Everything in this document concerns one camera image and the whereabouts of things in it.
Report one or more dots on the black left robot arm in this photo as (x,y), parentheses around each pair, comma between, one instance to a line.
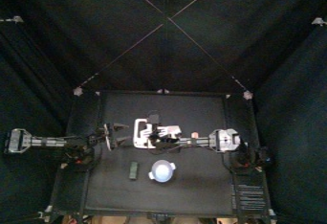
(47,142)

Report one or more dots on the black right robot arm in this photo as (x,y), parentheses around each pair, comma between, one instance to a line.
(224,140)

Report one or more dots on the small pink toy piece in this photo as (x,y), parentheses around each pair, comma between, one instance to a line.
(194,135)

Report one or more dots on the pale blue round lid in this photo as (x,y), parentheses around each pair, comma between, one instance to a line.
(162,171)

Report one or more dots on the dark green rectangular block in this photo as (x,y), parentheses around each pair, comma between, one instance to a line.
(134,170)

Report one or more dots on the white text label plate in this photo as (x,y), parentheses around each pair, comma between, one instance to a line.
(252,196)

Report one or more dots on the grey frame middle bracket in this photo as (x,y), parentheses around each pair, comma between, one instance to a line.
(162,91)

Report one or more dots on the grey frame corner bracket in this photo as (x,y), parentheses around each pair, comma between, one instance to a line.
(15,19)
(318,21)
(78,91)
(248,94)

